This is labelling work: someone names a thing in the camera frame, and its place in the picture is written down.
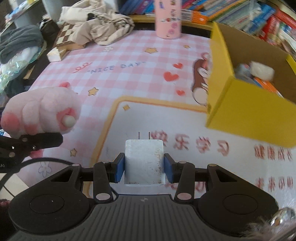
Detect black cable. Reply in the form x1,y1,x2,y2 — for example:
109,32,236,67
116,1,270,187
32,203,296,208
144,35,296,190
0,158,73,200

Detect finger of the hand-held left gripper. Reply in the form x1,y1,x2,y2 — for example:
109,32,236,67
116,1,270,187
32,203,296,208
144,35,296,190
0,133,63,160

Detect small beige box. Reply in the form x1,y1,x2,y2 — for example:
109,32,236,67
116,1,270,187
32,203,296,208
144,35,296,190
47,49,70,62

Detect small teal labelled packet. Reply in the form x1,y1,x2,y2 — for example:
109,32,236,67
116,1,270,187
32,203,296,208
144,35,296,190
235,63,252,80

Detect pink printed desk mat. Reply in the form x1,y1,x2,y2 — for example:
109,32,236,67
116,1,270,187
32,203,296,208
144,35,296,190
18,28,296,202

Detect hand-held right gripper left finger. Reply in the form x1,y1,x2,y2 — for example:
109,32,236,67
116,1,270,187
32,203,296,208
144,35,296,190
50,153,125,202

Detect cream white block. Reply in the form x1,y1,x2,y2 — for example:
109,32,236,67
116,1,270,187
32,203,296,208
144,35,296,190
250,61,275,81

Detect furry sleeve cuff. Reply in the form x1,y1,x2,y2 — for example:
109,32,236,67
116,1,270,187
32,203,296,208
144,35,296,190
245,207,296,241

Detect orange white toothpaste box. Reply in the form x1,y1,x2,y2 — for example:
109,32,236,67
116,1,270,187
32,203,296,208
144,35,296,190
253,77,284,98

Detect wooden chessboard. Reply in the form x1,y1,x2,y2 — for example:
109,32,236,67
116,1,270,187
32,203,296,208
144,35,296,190
54,22,86,51

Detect dark grey cloth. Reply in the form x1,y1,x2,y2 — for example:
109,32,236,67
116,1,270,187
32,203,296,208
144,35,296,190
0,25,44,63

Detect white power adapter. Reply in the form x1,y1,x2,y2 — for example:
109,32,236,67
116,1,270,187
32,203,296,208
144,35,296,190
124,132,166,187

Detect yellow cardboard box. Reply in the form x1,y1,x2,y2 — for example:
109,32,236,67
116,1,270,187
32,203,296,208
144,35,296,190
206,21,296,148

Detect row of colourful books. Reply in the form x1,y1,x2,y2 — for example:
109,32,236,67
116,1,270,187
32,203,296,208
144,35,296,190
120,0,296,56

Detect cream cloth garment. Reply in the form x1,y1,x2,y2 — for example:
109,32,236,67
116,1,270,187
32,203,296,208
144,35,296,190
60,0,135,45

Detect pink sticker covered container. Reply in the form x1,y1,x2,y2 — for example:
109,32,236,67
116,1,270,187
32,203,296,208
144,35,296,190
154,0,182,39

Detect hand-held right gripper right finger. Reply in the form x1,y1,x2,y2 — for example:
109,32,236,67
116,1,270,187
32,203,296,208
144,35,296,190
164,153,238,202

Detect clear plastic bags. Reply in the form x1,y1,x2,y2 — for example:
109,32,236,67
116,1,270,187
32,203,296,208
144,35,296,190
0,46,43,92

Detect orange white carton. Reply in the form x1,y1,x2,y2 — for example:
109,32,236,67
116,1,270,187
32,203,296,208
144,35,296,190
180,9,209,25

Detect pink plush paw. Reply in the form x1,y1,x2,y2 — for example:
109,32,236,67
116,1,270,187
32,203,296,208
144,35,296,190
0,82,79,139

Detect white bookshelf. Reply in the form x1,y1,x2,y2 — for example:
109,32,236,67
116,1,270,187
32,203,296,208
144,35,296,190
42,0,214,30

